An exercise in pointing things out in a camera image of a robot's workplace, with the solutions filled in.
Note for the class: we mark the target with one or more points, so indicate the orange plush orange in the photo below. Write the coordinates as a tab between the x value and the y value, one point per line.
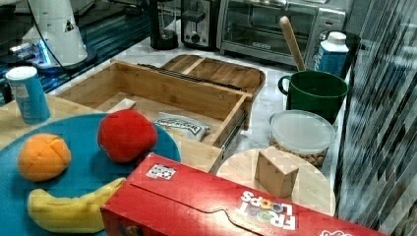
43	157

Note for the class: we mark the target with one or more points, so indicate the blue salt shaker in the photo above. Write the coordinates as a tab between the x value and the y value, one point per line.
28	93

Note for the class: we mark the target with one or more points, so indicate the jar with wooden lid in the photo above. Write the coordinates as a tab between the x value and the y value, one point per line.
281	174

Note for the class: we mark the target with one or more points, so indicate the blue round plate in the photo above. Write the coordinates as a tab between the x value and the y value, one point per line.
88	170

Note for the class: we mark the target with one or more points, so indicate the silver chip bag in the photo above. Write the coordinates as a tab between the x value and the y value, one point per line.
188	127

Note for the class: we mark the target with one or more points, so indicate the red Froot Loops box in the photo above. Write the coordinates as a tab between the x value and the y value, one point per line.
162	197

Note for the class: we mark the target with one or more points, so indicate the bamboo drawer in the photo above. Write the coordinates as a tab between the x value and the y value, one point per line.
156	90

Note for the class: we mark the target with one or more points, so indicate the black coffee maker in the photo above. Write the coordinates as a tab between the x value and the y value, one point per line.
163	33

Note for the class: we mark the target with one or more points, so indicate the dark wooden tray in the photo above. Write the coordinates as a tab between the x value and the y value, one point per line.
233	76

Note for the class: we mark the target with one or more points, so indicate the wooden spoon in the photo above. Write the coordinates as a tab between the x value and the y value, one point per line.
291	41

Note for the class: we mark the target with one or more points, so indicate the green pot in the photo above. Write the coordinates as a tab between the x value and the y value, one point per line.
317	92

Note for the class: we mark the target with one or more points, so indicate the black silver toaster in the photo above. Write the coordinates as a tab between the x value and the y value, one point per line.
199	23

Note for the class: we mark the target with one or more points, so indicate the clear nut container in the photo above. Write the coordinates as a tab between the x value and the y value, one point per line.
302	133

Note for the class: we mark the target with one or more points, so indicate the red plush apple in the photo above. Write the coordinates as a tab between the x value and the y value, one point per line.
125	134

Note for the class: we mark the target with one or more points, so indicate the yellow plush banana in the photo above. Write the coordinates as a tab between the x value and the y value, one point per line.
71	215

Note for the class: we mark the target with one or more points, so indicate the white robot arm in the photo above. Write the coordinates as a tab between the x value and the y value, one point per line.
55	40

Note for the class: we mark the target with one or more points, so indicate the silver toaster oven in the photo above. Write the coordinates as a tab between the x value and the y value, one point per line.
251	27

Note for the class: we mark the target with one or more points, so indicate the white bar in drawer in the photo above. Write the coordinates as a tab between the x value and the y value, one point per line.
125	103

